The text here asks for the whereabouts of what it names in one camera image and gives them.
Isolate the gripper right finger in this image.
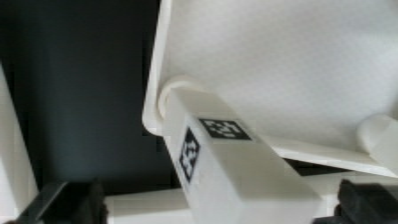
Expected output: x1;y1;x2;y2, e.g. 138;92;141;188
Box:
321;180;398;224

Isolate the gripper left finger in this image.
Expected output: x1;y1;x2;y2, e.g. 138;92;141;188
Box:
10;180;108;224

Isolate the white desk tabletop tray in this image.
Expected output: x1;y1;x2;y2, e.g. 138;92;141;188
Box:
141;0;398;177

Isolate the white desk leg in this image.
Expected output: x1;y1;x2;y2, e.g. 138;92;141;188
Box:
163;89;321;224
356;114;398;172

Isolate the white U-shaped obstacle fence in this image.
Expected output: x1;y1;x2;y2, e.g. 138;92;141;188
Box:
0;69;398;224

